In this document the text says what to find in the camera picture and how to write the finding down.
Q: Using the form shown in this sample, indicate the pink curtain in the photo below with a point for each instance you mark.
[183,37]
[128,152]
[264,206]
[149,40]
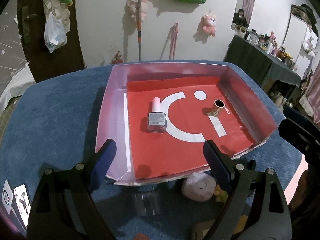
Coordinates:
[310,101]

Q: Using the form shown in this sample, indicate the orange handled mop stick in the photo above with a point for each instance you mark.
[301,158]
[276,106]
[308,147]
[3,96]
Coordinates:
[139,28]

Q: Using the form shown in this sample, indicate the blue textured table mat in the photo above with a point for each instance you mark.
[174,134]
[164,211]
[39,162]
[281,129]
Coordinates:
[54,125]

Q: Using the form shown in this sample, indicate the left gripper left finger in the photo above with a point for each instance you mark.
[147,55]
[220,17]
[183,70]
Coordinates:
[63,207]

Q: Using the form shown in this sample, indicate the pink cardboard box tray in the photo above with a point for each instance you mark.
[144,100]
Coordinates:
[187,91]

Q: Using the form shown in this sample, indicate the light pink plush behind stick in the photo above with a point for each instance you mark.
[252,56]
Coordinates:
[137,10]

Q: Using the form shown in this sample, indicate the dark wooden door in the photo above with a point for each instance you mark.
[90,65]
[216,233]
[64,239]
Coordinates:
[32,16]

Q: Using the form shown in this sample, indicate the pink cap nail polish bottle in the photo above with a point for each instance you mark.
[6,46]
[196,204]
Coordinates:
[157,119]

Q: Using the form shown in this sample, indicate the green bear figurine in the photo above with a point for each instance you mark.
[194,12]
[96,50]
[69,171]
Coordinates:
[220,195]

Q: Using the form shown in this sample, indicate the white plastic bag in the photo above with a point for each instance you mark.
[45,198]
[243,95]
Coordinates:
[54,33]

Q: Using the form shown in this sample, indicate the pink hanger on wall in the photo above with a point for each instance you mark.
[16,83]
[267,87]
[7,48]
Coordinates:
[172,38]

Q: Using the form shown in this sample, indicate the lilac My Melody device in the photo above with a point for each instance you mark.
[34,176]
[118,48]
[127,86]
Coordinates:
[199,187]

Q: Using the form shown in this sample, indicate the clear plastic cup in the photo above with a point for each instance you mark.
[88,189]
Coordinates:
[147,201]

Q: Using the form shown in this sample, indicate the dark cloth side table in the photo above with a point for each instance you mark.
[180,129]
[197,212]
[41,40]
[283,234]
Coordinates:
[267,71]

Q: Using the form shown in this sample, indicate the smartphone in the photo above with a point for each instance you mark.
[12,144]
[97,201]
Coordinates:
[23,203]

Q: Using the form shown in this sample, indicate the gold studded ring cylinder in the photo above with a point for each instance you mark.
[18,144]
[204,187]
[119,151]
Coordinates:
[217,107]

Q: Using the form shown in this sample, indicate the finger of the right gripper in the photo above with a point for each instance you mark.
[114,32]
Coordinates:
[299,119]
[304,138]

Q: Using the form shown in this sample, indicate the white card beside phone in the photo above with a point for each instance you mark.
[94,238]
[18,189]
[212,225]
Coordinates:
[7,197]

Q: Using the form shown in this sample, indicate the pink plush toy on wall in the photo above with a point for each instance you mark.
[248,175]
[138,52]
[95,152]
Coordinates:
[209,25]

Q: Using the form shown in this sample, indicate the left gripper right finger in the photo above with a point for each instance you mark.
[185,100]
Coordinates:
[255,208]

